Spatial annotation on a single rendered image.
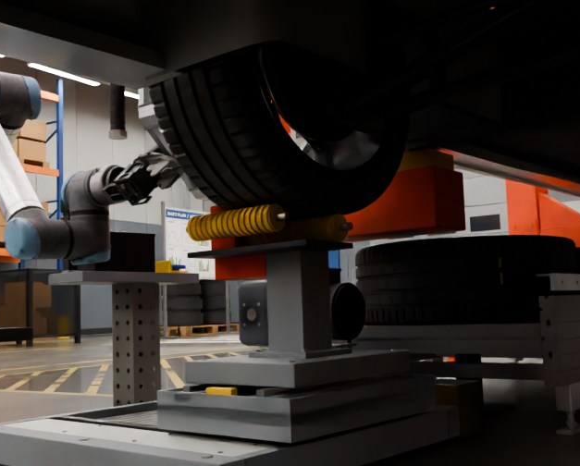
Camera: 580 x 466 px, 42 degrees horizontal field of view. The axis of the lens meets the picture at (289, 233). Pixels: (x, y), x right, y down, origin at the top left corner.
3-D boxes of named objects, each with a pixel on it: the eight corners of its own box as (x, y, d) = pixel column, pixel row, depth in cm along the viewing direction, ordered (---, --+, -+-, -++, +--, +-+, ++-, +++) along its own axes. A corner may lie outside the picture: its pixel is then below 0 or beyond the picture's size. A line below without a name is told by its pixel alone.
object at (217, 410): (291, 449, 131) (290, 392, 132) (157, 433, 154) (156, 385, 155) (437, 413, 169) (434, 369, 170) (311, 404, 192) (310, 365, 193)
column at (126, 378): (134, 428, 219) (132, 282, 223) (113, 425, 225) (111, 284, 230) (161, 423, 226) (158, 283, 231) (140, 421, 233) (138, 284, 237)
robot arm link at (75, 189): (92, 215, 186) (91, 175, 186) (123, 210, 178) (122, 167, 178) (58, 214, 178) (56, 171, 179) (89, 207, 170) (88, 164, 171)
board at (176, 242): (177, 338, 1047) (174, 199, 1067) (151, 338, 1074) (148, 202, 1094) (242, 334, 1172) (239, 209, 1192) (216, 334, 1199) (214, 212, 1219)
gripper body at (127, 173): (150, 203, 162) (116, 210, 170) (171, 178, 168) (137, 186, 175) (129, 176, 159) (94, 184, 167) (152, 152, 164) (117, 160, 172)
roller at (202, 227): (277, 229, 150) (277, 200, 150) (178, 241, 169) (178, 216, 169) (296, 230, 154) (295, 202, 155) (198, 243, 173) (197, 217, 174)
